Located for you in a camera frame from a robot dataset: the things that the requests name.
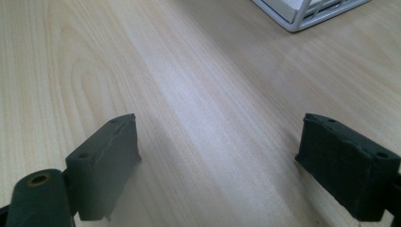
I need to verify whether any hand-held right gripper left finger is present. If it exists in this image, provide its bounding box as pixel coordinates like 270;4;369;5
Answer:
64;113;142;221

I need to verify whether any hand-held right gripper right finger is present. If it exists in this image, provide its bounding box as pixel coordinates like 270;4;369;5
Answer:
294;113;401;222

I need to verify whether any white wire rack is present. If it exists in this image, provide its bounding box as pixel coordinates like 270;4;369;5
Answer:
251;0;373;33

